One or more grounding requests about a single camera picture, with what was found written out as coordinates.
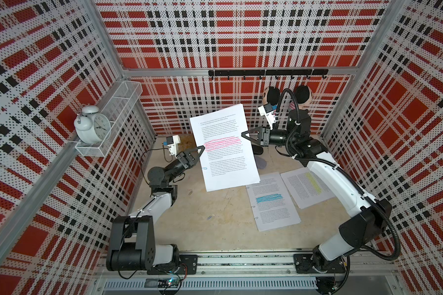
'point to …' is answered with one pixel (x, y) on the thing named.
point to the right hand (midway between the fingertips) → (246, 135)
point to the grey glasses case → (261, 163)
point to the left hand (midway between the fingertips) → (207, 148)
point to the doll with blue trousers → (301, 94)
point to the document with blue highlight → (271, 203)
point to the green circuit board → (173, 283)
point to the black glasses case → (257, 150)
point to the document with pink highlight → (227, 160)
